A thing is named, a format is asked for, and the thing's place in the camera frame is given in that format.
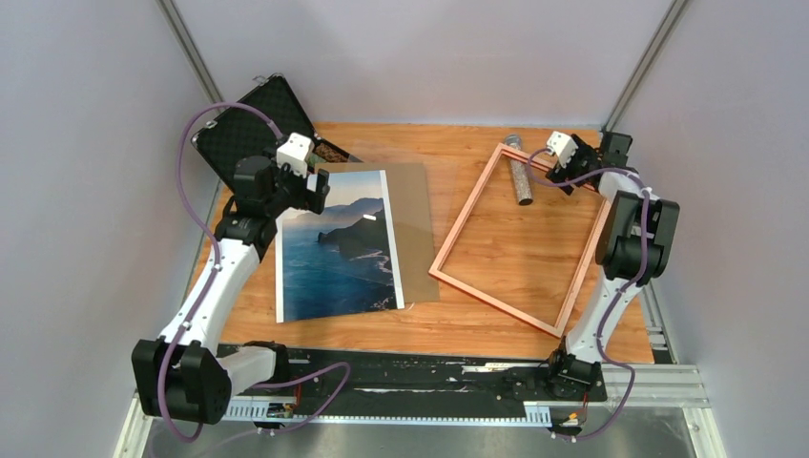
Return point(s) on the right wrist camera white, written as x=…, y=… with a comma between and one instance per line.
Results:
x=562, y=146

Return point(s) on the clear acrylic sheet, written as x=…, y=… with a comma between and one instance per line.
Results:
x=441, y=173

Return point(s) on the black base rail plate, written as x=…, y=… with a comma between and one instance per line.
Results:
x=401, y=387

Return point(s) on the black foam-lined case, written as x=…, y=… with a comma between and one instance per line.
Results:
x=236, y=134

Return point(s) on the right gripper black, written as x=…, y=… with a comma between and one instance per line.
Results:
x=560, y=174

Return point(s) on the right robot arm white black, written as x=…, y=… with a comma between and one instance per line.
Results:
x=633, y=248

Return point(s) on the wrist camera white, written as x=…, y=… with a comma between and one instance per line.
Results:
x=562, y=146
x=296, y=147

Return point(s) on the pink wooden picture frame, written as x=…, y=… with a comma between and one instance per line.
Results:
x=435, y=270

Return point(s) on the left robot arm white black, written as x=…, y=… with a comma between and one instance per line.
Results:
x=179, y=375

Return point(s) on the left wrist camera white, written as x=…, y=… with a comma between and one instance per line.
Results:
x=296, y=147

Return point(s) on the glitter-filled clear tube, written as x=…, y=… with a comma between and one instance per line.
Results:
x=518, y=173

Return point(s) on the aluminium frame rail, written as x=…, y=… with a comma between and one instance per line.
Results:
x=629, y=387

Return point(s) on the seascape photo print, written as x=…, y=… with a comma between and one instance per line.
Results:
x=344, y=260

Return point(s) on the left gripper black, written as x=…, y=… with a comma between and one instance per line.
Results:
x=307, y=199

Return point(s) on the brown backing board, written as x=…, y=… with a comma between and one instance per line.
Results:
x=412, y=225

